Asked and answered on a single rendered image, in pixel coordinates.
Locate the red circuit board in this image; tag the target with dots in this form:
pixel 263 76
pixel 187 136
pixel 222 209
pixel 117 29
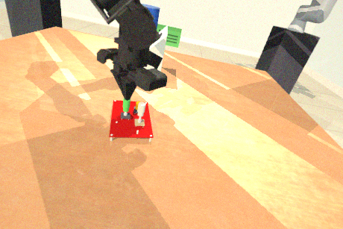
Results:
pixel 130 119

